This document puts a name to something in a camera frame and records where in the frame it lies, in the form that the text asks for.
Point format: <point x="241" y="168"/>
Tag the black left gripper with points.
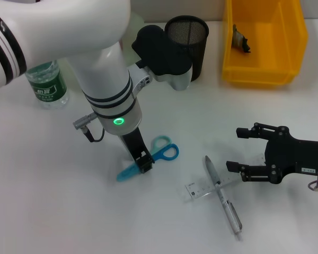
<point x="133" y="145"/>

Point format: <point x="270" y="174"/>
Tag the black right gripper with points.
<point x="294" y="156"/>

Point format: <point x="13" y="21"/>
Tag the blue and teal scissors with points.
<point x="169" y="153"/>

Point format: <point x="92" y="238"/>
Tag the clear plastic ruler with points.
<point x="201" y="189"/>

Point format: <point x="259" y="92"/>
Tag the green plastic wrapper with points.
<point x="239" y="39"/>

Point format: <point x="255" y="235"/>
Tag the clear bottle with green label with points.
<point x="49" y="90"/>

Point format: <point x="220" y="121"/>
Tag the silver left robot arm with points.
<point x="69" y="34"/>

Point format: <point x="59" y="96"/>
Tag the silver white pen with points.
<point x="231" y="211"/>

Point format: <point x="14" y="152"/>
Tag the black mesh pen holder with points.
<point x="198" y="53"/>

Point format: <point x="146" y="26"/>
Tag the translucent green fruit plate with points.
<point x="133" y="19"/>

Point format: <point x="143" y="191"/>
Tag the yellow plastic bin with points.
<point x="275" y="45"/>

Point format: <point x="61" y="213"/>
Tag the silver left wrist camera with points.
<point x="161" y="53"/>

